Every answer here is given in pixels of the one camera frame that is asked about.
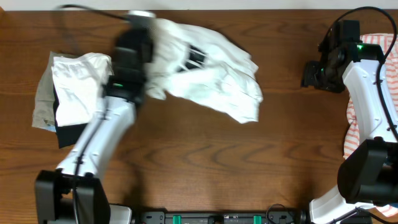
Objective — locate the white t-shirt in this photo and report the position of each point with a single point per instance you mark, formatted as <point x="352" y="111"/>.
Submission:
<point x="226" y="83"/>

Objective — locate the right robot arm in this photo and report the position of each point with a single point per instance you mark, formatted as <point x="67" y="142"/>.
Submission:
<point x="368" y="177"/>

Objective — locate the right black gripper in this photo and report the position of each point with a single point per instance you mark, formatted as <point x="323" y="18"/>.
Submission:
<point x="309" y="78"/>

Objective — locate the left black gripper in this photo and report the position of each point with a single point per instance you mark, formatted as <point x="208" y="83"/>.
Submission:
<point x="147" y="50"/>

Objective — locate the folded black garment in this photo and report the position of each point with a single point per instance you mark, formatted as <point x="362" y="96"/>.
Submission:
<point x="66" y="135"/>

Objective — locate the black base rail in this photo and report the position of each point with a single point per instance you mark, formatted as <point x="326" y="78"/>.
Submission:
<point x="275" y="214"/>

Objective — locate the folded olive garment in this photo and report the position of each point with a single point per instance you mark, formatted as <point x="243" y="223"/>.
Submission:
<point x="44" y="98"/>

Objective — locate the folded white shirt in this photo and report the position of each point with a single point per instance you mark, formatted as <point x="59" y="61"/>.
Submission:
<point x="78" y="83"/>

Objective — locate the red white striped shirt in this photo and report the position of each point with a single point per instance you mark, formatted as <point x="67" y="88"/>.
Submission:
<point x="364" y="113"/>

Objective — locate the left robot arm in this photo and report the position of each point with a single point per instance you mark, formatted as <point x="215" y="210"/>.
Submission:
<point x="73" y="192"/>

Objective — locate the light blue folded garment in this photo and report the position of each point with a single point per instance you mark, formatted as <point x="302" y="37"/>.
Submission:
<point x="50" y="128"/>

